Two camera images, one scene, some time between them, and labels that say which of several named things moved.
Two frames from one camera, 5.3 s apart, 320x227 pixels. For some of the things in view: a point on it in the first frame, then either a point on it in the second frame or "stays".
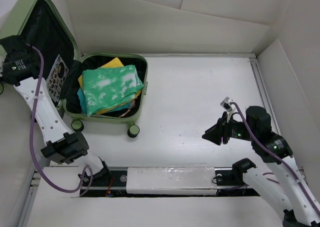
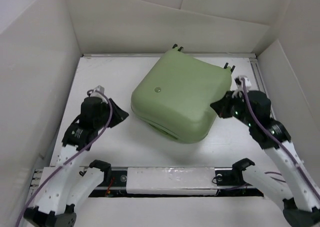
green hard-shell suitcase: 35,18 to 174,97
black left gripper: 6,60 to 119,115
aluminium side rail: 256,68 stays
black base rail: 113,183 stays
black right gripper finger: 214,134 to 224,107
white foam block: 180,180 stays
